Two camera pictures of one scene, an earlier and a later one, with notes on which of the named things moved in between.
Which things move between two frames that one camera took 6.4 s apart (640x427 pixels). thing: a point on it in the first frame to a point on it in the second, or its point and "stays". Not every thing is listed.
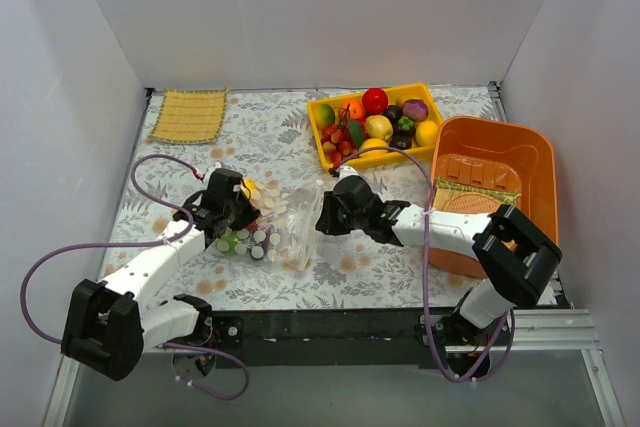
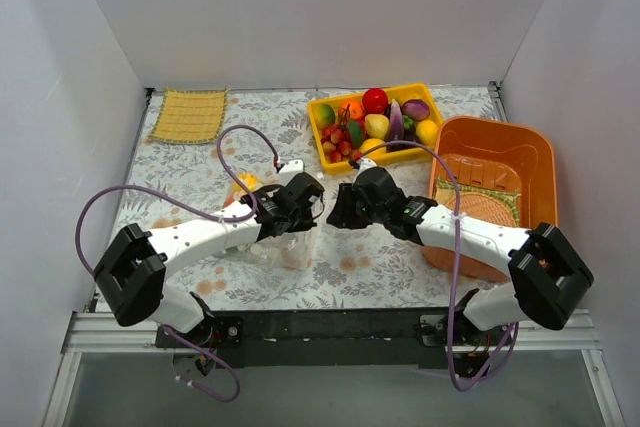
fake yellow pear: x=378 y=127 stays
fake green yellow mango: x=324 y=115 stays
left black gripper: x=240 y=212 to x=310 y=192
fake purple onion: x=417 y=109 stays
